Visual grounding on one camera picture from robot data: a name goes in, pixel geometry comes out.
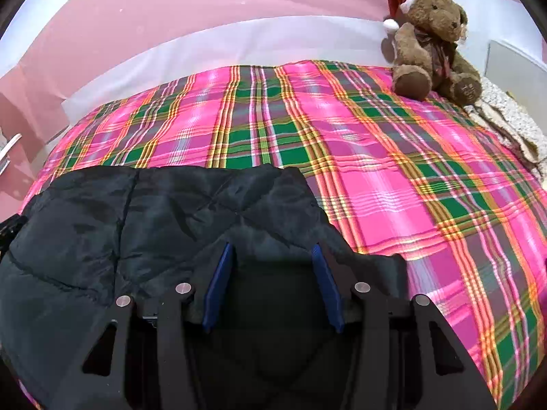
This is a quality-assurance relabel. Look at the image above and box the pink plaid blanket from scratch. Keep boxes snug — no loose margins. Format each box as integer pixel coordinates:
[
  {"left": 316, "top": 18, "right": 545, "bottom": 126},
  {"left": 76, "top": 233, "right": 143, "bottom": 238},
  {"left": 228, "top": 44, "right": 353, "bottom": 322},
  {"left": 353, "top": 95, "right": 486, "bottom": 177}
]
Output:
[{"left": 19, "top": 60, "right": 547, "bottom": 410}]

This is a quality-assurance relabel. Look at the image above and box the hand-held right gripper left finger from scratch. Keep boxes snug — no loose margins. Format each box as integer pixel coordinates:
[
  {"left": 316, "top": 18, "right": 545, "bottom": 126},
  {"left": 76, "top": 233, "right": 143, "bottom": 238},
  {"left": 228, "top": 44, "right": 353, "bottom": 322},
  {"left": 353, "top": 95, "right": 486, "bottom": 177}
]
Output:
[{"left": 53, "top": 242, "right": 236, "bottom": 410}]

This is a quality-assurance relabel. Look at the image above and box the white plastic frame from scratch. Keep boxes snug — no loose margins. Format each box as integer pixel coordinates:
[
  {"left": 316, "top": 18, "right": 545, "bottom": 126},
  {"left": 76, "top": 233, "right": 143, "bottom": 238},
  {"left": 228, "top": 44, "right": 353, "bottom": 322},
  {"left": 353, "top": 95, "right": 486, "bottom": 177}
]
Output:
[{"left": 0, "top": 133, "right": 23, "bottom": 172}]

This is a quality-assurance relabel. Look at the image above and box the beige patterned cloth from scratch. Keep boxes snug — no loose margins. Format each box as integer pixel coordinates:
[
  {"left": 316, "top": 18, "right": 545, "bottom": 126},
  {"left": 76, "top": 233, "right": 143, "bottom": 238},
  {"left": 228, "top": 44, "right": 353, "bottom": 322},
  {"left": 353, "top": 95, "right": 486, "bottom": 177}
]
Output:
[{"left": 464, "top": 74, "right": 547, "bottom": 169}]

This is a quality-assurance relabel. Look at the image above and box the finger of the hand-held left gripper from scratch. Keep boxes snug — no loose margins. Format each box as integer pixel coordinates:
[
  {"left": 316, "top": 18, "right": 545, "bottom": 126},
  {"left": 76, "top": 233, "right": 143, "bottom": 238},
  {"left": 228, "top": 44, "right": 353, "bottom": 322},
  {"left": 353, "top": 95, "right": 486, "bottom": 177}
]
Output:
[{"left": 0, "top": 214, "right": 28, "bottom": 254}]

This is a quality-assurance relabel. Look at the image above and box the brown teddy bear santa hat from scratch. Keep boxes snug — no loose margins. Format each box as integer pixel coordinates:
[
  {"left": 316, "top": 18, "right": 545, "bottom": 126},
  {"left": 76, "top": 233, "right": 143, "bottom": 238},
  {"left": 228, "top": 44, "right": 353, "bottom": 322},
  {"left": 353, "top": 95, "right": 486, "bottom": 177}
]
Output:
[{"left": 382, "top": 0, "right": 483, "bottom": 105}]

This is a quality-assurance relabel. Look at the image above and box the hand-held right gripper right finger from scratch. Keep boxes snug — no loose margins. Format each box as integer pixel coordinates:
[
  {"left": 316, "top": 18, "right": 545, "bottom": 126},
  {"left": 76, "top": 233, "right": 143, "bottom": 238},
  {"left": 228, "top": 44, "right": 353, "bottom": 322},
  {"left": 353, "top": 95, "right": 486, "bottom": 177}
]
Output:
[{"left": 310, "top": 243, "right": 498, "bottom": 410}]

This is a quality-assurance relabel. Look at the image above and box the black hooded jacket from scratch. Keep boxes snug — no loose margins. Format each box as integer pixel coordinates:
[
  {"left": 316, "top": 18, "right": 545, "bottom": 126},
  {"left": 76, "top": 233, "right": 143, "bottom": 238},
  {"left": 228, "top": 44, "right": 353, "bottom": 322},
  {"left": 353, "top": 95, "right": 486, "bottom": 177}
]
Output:
[{"left": 0, "top": 164, "right": 409, "bottom": 410}]

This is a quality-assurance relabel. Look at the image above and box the white pillow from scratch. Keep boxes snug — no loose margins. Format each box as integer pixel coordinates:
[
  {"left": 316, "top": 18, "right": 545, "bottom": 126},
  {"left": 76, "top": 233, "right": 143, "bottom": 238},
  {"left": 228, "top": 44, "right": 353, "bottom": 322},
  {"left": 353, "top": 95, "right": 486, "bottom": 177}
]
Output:
[{"left": 62, "top": 15, "right": 402, "bottom": 120}]

